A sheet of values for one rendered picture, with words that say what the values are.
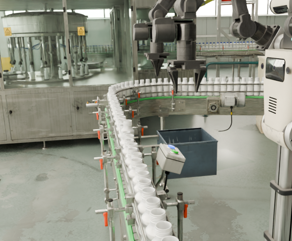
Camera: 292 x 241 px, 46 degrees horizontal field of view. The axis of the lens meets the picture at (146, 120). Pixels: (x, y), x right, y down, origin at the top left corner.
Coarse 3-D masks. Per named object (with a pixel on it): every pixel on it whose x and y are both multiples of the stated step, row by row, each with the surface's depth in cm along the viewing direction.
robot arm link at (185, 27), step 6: (174, 24) 98; (180, 24) 99; (186, 24) 98; (192, 24) 98; (180, 30) 99; (186, 30) 98; (192, 30) 99; (180, 36) 99; (186, 36) 99; (192, 36) 99; (186, 42) 100
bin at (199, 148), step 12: (168, 132) 230; (180, 132) 232; (192, 132) 233; (204, 132) 226; (156, 144) 205; (168, 144) 199; (180, 144) 200; (192, 144) 202; (204, 144) 203; (216, 144) 204; (192, 156) 204; (204, 156) 205; (216, 156) 206; (192, 168) 206; (204, 168) 207; (216, 168) 208
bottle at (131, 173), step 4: (132, 160) 115; (136, 160) 116; (140, 160) 115; (132, 164) 114; (136, 164) 113; (132, 168) 114; (128, 172) 116; (132, 172) 114; (132, 176) 113; (132, 180) 113; (132, 184) 114; (132, 188) 114; (132, 204) 116
